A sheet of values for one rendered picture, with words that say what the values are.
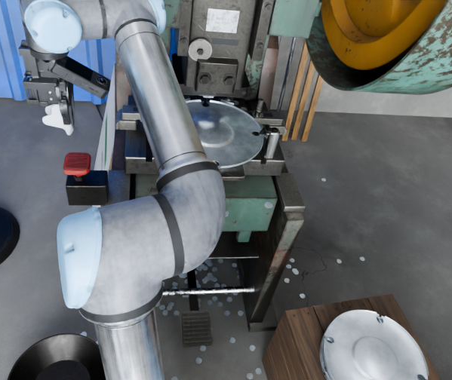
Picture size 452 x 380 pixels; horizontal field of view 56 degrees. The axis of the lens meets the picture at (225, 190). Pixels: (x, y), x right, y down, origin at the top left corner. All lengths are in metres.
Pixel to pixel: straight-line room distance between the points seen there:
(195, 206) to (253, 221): 0.70
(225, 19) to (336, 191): 1.43
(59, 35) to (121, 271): 0.38
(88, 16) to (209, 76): 0.40
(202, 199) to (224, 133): 0.58
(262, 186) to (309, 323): 0.43
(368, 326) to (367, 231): 0.87
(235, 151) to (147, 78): 0.47
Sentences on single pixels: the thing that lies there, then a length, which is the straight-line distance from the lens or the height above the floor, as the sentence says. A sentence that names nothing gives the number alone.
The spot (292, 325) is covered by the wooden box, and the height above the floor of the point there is 0.35.
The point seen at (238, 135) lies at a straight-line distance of 1.14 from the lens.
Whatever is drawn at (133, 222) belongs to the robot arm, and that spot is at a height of 1.06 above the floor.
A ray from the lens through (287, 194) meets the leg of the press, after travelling 1.21.
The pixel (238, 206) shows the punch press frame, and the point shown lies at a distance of 1.19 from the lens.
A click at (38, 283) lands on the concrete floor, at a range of 1.78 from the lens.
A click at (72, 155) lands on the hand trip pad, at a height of 0.76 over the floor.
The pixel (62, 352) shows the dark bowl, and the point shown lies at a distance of 1.61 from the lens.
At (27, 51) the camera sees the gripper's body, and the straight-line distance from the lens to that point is 0.90.
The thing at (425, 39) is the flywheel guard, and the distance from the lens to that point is 0.83.
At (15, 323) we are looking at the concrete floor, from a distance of 1.72.
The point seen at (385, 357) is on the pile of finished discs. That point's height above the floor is 0.39.
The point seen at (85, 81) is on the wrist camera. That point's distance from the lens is 0.90.
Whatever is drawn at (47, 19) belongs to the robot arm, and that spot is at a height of 1.17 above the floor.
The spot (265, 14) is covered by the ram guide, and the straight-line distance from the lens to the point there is 1.00.
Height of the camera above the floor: 1.46
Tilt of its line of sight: 44 degrees down
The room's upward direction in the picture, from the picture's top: 11 degrees clockwise
